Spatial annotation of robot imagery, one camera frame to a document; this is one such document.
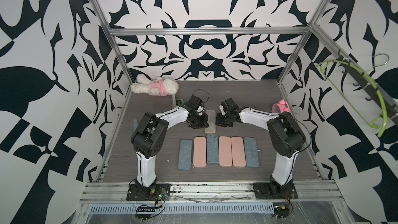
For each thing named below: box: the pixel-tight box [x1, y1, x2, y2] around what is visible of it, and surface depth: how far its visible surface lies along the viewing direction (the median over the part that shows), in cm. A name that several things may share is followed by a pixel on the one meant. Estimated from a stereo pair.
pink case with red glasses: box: [193, 136, 207, 168], surface depth 86 cm
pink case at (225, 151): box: [218, 135, 233, 167], surface depth 86 cm
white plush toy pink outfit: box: [130, 73, 179, 97], surface depth 107 cm
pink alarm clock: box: [271, 99, 291, 115], surface depth 96 cm
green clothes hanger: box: [315, 59, 388, 138], surface depth 59 cm
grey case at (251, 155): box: [243, 136, 260, 168], surface depth 85 cm
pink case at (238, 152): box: [231, 136, 247, 168], surface depth 86 cm
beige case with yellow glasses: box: [204, 109, 217, 134], surface depth 96 cm
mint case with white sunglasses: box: [206, 133, 220, 165], surface depth 87 cm
